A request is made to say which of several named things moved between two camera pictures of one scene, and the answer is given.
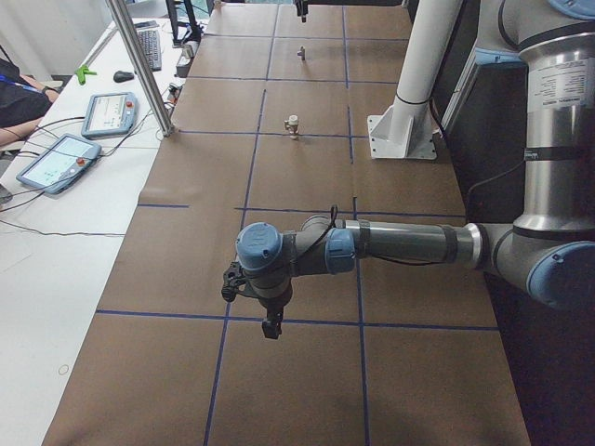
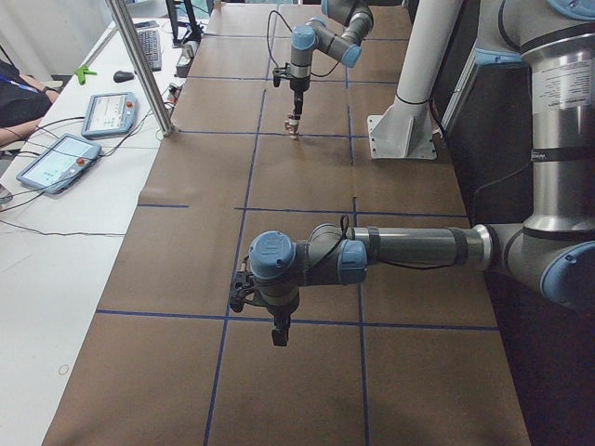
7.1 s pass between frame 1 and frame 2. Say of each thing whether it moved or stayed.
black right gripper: moved
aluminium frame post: stayed
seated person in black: stayed
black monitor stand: stayed
